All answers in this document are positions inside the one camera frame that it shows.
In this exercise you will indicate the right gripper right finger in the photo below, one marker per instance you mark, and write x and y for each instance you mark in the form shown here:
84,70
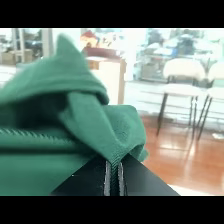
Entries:
140,181

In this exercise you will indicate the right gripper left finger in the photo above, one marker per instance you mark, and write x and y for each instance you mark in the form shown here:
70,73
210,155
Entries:
90,181

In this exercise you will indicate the green garment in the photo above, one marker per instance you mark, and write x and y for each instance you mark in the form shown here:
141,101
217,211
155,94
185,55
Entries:
50,100

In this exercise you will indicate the white chair with black legs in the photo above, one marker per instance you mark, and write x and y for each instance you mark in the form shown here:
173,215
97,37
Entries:
181,71
216,83

